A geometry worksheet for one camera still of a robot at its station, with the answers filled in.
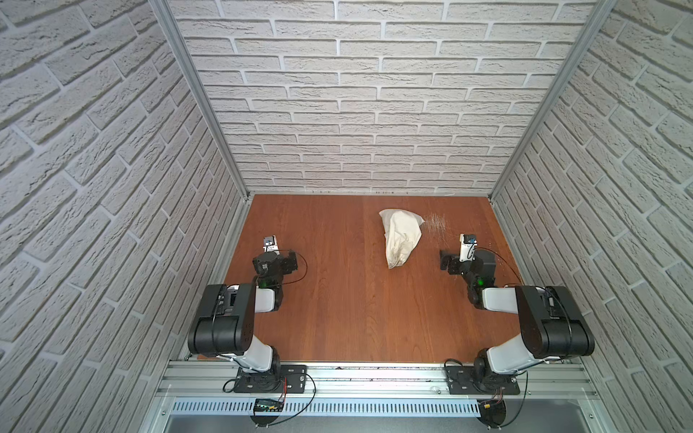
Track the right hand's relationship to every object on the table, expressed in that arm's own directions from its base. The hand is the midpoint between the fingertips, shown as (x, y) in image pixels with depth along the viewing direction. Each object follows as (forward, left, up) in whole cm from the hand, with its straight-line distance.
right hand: (447, 248), depth 94 cm
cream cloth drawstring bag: (+8, +15, 0) cm, 17 cm away
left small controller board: (-42, +61, -8) cm, 74 cm away
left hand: (+4, +63, +2) cm, 63 cm away
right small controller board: (-48, 0, -7) cm, 48 cm away
